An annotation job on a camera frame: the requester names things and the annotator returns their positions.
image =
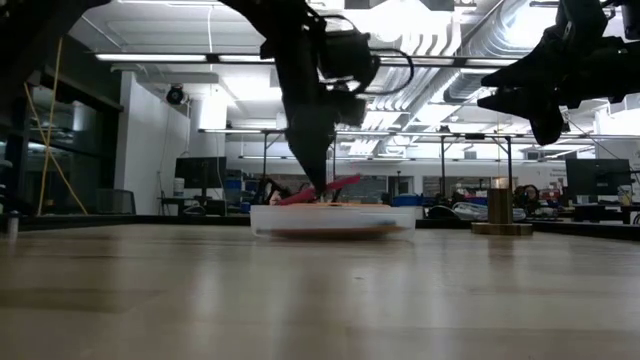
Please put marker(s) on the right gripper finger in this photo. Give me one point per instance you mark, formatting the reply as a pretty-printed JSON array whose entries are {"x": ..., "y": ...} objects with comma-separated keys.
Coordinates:
[
  {"x": 530, "y": 72},
  {"x": 540, "y": 107}
]

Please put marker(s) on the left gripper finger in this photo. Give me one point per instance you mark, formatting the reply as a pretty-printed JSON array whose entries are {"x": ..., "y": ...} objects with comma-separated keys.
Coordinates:
[{"x": 312, "y": 145}]

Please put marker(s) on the pink highlighter pen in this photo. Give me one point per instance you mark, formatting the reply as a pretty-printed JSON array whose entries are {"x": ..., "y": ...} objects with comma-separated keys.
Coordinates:
[{"x": 345, "y": 183}]

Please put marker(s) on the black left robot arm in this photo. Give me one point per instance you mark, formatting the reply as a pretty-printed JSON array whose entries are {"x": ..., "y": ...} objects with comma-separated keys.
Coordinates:
[{"x": 270, "y": 20}]

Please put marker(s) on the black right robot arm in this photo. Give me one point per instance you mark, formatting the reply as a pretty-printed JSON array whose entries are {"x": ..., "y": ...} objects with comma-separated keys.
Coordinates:
[{"x": 631, "y": 15}]

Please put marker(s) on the clear pencil box orange lid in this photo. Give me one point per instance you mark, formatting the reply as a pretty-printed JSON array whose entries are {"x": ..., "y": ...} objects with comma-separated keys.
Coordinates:
[{"x": 330, "y": 217}]

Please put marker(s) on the black computer monitor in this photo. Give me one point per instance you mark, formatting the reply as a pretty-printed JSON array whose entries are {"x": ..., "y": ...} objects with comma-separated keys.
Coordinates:
[
  {"x": 200, "y": 172},
  {"x": 597, "y": 176}
]

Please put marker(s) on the brass cylinder stand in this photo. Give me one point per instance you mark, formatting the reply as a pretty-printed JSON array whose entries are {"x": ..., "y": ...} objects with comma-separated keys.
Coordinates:
[{"x": 500, "y": 205}]

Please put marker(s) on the blue storage bin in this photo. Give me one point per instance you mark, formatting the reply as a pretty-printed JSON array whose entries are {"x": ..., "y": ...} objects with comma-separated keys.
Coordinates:
[{"x": 407, "y": 201}]

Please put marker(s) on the grey mesh chair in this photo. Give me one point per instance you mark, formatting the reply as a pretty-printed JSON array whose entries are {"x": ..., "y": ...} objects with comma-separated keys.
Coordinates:
[{"x": 116, "y": 202}]

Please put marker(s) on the black workbench frame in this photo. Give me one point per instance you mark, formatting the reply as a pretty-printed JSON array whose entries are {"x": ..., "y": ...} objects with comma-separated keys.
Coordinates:
[
  {"x": 443, "y": 165},
  {"x": 265, "y": 160}
]

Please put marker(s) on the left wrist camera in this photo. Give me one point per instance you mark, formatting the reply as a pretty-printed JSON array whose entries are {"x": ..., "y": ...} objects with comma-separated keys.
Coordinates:
[{"x": 350, "y": 55}]

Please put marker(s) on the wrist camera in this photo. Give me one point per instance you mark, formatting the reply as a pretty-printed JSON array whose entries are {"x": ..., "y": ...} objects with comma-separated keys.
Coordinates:
[
  {"x": 350, "y": 55},
  {"x": 580, "y": 20}
]

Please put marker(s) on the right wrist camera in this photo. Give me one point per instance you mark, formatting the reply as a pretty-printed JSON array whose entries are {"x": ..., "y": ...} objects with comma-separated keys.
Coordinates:
[{"x": 580, "y": 20}]

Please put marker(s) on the round black wall speaker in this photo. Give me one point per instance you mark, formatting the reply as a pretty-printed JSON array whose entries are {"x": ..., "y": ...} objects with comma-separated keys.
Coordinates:
[{"x": 175, "y": 95}]

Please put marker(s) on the small white post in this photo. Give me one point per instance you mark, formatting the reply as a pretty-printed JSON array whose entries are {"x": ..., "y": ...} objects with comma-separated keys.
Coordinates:
[{"x": 13, "y": 225}]

